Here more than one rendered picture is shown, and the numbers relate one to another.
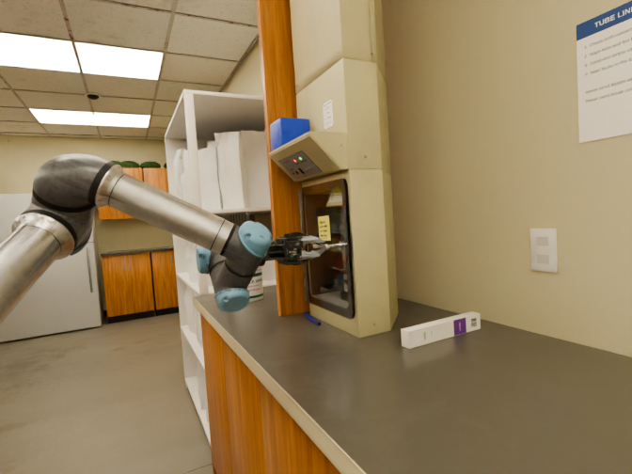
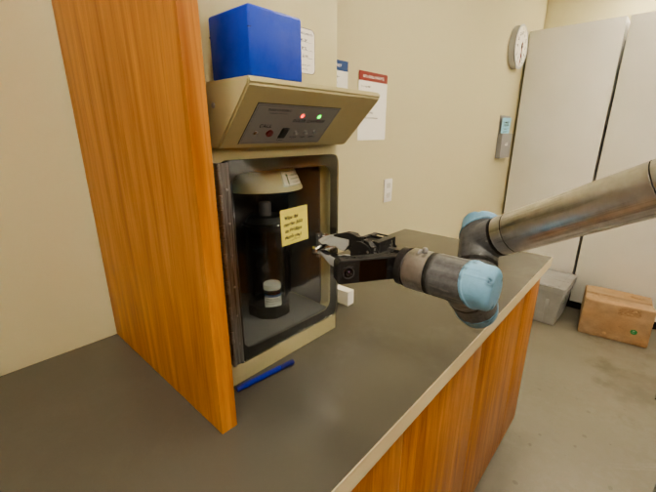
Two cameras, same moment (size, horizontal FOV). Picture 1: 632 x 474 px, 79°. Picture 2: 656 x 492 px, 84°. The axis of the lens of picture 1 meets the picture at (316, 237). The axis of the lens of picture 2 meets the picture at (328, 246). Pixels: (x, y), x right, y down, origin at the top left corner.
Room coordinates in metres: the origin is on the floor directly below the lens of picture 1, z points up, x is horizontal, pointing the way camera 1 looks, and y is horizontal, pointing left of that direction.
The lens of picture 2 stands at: (1.38, 0.68, 1.43)
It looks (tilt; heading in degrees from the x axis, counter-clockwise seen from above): 17 degrees down; 248
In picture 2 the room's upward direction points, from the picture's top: straight up
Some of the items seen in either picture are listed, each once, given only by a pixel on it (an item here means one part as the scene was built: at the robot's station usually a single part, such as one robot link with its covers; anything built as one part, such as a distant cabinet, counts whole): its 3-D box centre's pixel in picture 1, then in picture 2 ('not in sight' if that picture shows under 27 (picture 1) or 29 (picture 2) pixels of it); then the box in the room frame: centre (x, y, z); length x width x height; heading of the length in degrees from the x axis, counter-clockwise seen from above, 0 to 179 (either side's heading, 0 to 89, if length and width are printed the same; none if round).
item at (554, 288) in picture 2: not in sight; (526, 290); (-1.21, -1.30, 0.17); 0.60 x 0.42 x 0.33; 114
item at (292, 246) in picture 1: (278, 251); (383, 258); (1.03, 0.10, 1.20); 0.12 x 0.09 x 0.08; 116
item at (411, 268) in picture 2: not in sight; (419, 267); (1.01, 0.18, 1.20); 0.08 x 0.05 x 0.08; 26
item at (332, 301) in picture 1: (324, 246); (289, 253); (1.19, -0.02, 1.19); 0.30 x 0.01 x 0.40; 26
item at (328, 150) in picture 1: (304, 160); (303, 117); (1.17, 0.02, 1.46); 0.32 x 0.12 x 0.10; 26
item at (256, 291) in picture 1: (247, 282); not in sight; (1.68, 0.32, 1.02); 0.13 x 0.13 x 0.15
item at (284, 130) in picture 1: (290, 135); (256, 51); (1.25, 0.06, 1.56); 0.10 x 0.10 x 0.09; 26
